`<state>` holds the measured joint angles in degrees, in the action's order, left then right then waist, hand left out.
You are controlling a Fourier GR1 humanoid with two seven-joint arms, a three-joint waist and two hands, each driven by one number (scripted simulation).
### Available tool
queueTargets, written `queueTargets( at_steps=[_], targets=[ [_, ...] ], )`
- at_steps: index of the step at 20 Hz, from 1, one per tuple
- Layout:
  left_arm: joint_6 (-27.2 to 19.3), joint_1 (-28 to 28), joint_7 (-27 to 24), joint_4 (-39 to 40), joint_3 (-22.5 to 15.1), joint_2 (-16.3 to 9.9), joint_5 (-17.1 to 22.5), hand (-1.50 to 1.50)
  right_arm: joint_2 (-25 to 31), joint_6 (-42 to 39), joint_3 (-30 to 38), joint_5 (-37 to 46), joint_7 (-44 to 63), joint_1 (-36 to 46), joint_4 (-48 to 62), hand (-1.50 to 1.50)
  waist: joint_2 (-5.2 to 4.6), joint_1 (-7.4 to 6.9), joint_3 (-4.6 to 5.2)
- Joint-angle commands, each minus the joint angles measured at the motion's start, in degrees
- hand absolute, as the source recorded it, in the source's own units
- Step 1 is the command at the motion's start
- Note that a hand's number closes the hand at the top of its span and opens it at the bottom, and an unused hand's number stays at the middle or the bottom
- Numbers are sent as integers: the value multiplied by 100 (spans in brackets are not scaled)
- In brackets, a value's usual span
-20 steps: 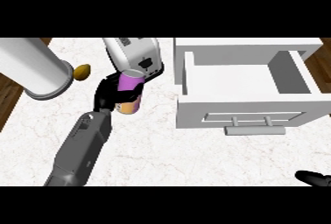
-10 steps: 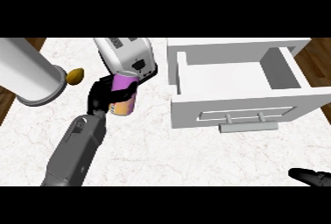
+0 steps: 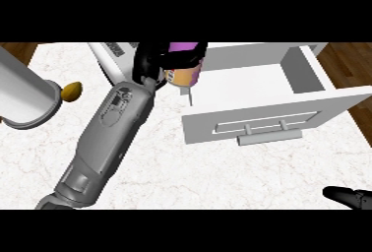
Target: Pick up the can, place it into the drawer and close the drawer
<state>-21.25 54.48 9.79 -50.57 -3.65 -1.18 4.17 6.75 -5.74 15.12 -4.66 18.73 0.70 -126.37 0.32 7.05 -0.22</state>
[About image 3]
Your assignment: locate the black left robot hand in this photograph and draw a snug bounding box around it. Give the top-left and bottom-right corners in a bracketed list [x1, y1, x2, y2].
[132, 41, 210, 94]

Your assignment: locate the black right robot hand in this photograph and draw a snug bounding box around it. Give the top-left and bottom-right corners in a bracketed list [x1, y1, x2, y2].
[322, 185, 372, 211]

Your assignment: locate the purple and orange can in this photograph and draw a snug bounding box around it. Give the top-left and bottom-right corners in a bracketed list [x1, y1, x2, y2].
[164, 41, 205, 89]

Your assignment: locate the white open drawer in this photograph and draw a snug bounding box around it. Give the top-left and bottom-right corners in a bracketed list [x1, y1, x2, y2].
[179, 41, 372, 146]

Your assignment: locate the white slanted panel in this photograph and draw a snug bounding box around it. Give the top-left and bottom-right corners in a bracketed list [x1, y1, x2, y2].
[87, 41, 141, 87]

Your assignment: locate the yellow-brown oval fruit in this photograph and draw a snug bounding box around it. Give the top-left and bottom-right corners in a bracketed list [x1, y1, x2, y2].
[59, 81, 84, 103]

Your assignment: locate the grey cylindrical appliance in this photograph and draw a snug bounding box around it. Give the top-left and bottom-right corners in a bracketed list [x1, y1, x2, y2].
[0, 45, 64, 130]

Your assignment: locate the white drawer front with handle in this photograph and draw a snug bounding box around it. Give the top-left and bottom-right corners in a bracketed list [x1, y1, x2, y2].
[180, 86, 372, 147]

